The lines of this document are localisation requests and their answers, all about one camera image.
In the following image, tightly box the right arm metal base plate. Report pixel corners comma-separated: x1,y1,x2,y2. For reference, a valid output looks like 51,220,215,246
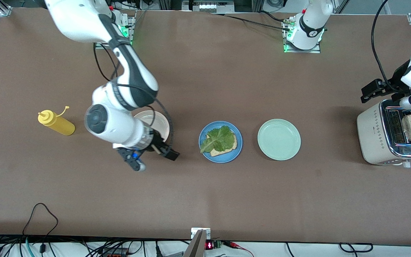
95,10,137,50

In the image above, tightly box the silver box with lights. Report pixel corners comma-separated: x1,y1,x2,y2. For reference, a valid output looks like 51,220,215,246
182,0,235,13

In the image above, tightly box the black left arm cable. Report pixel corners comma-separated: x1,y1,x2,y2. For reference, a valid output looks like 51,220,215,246
371,0,402,93

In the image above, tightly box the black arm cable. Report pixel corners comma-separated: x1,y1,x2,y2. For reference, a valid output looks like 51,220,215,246
93,42,174,146
371,0,402,93

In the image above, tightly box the black cable to base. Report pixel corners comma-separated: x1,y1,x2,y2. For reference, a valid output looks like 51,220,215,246
211,11,291,32

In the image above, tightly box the yellow mustard squeeze bottle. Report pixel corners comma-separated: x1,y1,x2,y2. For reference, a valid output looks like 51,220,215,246
37,106,76,136

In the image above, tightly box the white metal bracket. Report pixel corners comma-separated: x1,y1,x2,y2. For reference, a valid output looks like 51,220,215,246
191,227,211,240

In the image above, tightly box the grey metal camera bar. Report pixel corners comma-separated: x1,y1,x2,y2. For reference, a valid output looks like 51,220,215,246
183,230,207,257

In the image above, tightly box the beige plate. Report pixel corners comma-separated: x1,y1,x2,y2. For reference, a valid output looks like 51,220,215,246
133,110,171,144

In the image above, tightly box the green lettuce leaf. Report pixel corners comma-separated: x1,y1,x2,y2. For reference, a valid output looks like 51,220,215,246
200,125,237,154

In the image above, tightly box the thin black looped cable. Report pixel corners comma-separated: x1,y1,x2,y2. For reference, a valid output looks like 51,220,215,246
22,203,59,237

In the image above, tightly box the light green plate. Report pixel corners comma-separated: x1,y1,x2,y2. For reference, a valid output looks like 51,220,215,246
257,119,301,161

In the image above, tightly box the beige chrome toaster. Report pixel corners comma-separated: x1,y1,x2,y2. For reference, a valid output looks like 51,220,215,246
356,99,411,169

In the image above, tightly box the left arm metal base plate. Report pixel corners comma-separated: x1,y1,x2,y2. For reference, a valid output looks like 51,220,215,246
282,20,322,54

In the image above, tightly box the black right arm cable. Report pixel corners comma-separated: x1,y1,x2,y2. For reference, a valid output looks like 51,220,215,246
93,42,174,146

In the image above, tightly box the blue plate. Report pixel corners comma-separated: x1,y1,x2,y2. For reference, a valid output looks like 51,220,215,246
198,121,243,163

